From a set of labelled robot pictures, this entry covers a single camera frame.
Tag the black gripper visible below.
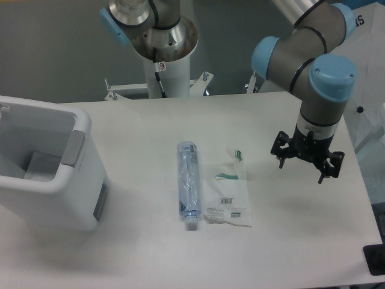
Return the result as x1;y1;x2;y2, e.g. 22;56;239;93
270;126;345;184

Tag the white green plastic wrapper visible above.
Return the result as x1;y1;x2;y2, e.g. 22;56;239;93
203;148;252;227

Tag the clear blue plastic bottle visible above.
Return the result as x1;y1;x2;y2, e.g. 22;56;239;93
177;141;202;231

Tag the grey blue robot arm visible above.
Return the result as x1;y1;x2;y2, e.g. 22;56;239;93
99;1;357;179

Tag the white trash can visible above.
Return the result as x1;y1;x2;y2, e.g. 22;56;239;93
1;96;109;231

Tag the white umbrella with lettering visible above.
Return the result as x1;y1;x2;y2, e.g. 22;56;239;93
258;3;385;157

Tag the black device at table edge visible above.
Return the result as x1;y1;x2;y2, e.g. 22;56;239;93
363;244;384;276

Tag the black pedestal cable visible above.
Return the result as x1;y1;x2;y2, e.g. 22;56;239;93
152;46;168;99

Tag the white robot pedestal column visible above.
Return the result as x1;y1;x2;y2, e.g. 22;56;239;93
132;16;198;99

